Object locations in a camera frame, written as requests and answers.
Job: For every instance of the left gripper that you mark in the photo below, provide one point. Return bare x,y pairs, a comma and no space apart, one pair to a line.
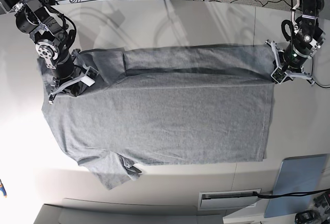
292,59

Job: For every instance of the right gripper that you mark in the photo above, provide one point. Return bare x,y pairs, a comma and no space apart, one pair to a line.
68,73

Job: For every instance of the grey T-shirt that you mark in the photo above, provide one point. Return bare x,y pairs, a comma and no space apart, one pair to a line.
169,106

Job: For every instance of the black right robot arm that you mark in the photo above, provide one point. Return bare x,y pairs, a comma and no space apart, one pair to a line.
53,34

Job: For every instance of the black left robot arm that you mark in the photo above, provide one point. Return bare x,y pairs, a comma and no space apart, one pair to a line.
305,38

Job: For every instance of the blue-grey flat board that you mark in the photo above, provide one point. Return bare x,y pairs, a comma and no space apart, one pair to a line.
297,174

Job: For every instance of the orange blue hand tool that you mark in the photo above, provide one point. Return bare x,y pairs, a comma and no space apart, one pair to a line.
2,189

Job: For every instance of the black device bottom right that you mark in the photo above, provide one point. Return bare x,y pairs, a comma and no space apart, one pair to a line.
308,216

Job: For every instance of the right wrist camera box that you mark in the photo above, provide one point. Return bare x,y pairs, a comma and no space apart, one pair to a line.
89,78

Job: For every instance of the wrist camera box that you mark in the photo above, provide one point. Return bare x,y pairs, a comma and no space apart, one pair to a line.
278,75
89,78

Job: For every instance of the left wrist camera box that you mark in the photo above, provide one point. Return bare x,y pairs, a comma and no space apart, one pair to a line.
278,75

